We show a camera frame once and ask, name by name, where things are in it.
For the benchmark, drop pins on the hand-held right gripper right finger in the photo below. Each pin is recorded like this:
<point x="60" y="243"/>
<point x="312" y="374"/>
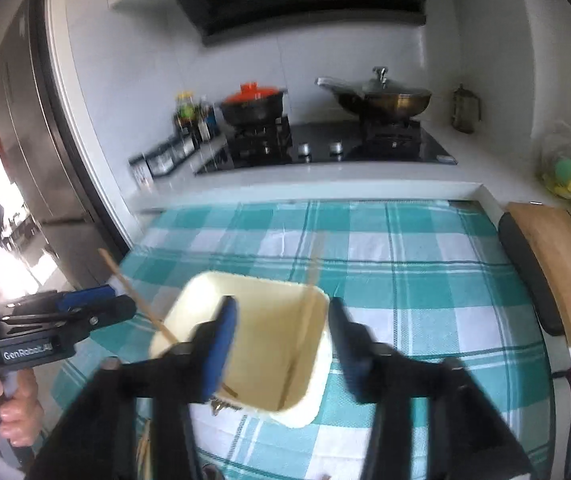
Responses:
<point x="349" y="355"/>

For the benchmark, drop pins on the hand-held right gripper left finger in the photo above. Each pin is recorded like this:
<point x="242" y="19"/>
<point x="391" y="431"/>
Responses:
<point x="221" y="350"/>

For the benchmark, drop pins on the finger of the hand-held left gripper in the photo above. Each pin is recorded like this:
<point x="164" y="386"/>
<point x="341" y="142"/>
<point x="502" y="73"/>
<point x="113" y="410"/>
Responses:
<point x="110" y="312"/>
<point x="88" y="296"/>

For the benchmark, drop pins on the wooden chopstick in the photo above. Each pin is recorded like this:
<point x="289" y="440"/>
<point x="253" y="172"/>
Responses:
<point x="135" y="300"/>
<point x="310" y="305"/>

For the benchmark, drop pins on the cream plastic utensil holder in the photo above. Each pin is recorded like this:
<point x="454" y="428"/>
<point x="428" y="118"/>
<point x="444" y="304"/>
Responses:
<point x="265" y="330"/>

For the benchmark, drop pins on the person's left hand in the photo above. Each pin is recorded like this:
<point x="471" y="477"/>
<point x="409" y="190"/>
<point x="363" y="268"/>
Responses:
<point x="13" y="405"/>

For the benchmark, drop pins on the teal checked tablecloth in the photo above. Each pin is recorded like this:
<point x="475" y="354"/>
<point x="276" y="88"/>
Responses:
<point x="415" y="300"/>

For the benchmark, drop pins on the black spice container tray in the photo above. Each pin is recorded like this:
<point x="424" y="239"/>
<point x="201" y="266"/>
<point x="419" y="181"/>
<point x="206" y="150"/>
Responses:
<point x="163" y="157"/>

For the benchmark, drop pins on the grey refrigerator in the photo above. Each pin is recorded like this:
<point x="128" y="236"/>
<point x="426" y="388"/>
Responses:
<point x="40" y="135"/>

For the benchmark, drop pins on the silver stove knob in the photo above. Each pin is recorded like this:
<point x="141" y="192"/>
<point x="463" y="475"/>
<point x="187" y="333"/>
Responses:
<point x="304" y="149"/>
<point x="335" y="148"/>

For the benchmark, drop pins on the black glass gas stove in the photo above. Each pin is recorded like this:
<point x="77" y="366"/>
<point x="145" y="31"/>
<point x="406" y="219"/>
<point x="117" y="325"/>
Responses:
<point x="355" y="147"/>

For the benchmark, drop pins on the yellow-capped condiment bottle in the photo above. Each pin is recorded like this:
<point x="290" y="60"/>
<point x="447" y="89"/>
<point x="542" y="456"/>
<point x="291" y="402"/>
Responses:
<point x="185" y="112"/>

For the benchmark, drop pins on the wooden cutting board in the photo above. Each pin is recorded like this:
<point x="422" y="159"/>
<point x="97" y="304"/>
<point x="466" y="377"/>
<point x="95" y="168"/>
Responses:
<point x="560" y="250"/>

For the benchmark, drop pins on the black cooking pot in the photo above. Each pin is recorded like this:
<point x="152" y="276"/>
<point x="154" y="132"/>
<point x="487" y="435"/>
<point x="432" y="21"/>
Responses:
<point x="253" y="110"/>

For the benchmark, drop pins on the metal wok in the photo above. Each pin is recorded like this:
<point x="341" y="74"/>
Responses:
<point x="390" y="104"/>

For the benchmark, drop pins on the red pot lid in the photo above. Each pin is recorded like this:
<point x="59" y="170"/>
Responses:
<point x="250" y="92"/>

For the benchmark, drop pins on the glass wok lid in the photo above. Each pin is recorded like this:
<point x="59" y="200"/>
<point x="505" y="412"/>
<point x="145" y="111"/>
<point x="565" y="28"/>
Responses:
<point x="390" y="87"/>

